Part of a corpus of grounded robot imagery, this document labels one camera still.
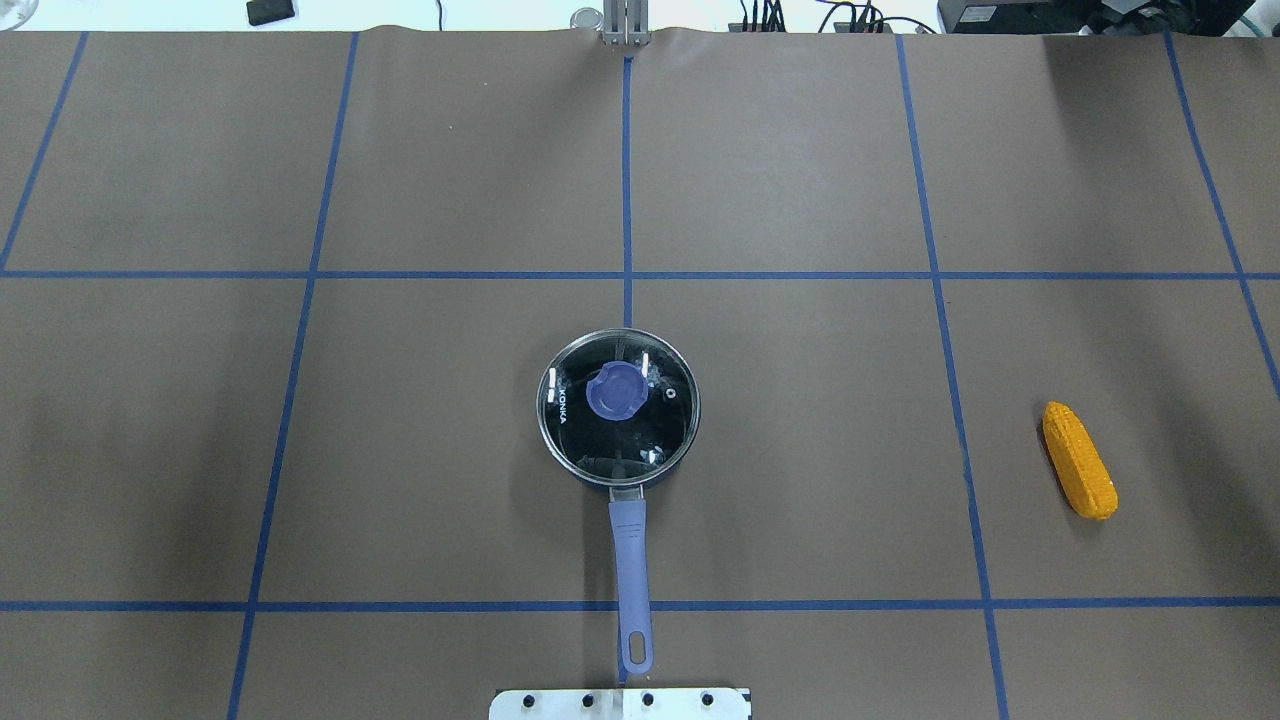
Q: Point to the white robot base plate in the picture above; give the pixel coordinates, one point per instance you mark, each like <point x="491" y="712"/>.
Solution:
<point x="623" y="703"/>

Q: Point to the glass pot lid purple knob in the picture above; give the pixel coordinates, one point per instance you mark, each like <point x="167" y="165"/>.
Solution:
<point x="618" y="408"/>

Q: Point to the black monitor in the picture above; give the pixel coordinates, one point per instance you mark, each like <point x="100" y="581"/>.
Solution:
<point x="1110" y="18"/>

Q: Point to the black cable hub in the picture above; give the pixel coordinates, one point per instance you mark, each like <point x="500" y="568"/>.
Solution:
<point x="865" y="18"/>

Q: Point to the yellow toy corn cob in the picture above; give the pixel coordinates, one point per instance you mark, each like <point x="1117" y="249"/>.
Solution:
<point x="1082" y="475"/>

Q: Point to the aluminium frame post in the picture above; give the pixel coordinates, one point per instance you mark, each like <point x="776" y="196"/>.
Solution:
<point x="625" y="23"/>

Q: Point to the small black device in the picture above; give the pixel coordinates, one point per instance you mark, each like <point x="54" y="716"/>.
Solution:
<point x="263" y="12"/>

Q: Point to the dark blue saucepan purple handle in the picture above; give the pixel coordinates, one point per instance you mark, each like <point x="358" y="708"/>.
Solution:
<point x="629" y="516"/>

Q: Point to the brown paper table cover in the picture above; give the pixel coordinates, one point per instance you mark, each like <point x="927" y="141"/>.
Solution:
<point x="275" y="307"/>

